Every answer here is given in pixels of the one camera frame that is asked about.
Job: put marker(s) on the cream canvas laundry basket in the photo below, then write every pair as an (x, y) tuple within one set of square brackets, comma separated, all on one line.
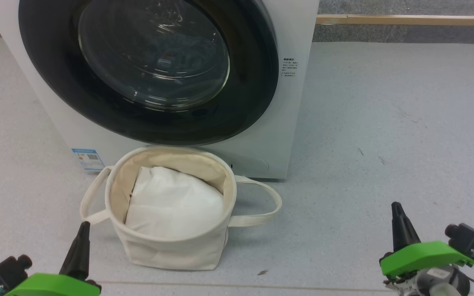
[(171, 255)]

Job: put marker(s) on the blue energy label sticker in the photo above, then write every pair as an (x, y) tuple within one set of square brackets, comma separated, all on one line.
[(88, 159)]

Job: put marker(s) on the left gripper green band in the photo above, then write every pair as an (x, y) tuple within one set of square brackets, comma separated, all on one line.
[(52, 285)]

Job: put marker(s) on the small printed text label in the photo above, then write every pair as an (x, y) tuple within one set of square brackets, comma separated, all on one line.
[(289, 68)]

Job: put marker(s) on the wooden baseboard strip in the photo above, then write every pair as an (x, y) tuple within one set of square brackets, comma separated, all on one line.
[(405, 19)]

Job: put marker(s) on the white drain filter hatch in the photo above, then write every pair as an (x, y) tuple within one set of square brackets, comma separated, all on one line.
[(251, 164)]

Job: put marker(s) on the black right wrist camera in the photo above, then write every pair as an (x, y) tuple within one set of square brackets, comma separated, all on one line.
[(467, 238)]

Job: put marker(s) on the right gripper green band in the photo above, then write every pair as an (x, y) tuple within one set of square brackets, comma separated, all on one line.
[(426, 257)]

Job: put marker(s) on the white cloth in basket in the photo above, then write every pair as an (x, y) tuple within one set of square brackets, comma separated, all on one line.
[(175, 205)]

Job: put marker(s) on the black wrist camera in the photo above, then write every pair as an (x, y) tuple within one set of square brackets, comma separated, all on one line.
[(6, 271), (467, 238)]

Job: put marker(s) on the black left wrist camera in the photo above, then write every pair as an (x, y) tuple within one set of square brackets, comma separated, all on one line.
[(6, 271)]

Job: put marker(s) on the white front-load washing machine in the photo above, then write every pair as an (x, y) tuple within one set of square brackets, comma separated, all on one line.
[(294, 123)]

